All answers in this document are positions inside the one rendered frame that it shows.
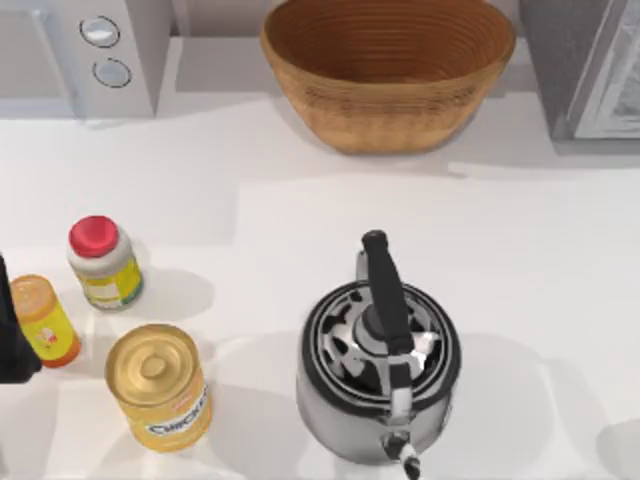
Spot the yellow can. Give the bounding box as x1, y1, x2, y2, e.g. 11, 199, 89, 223
104, 323, 213, 455

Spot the grey cabinet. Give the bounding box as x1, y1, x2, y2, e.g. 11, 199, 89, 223
517, 0, 640, 142

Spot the pale microwave oven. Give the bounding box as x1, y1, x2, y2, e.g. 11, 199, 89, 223
0, 0, 174, 121

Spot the orange yellow bottle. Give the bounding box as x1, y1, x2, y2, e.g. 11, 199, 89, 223
9, 273, 82, 370

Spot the red-capped white jar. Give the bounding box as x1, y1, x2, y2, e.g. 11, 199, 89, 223
66, 215, 146, 312

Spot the silver kettle with black handle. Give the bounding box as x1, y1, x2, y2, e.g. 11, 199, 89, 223
295, 229, 463, 480

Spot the round microwave knob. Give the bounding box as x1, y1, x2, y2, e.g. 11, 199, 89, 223
92, 55, 133, 89
78, 15, 122, 49

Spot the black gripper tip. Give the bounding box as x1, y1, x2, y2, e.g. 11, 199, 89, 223
0, 253, 43, 385

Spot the woven brown basket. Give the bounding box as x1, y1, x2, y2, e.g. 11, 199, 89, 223
259, 0, 517, 156

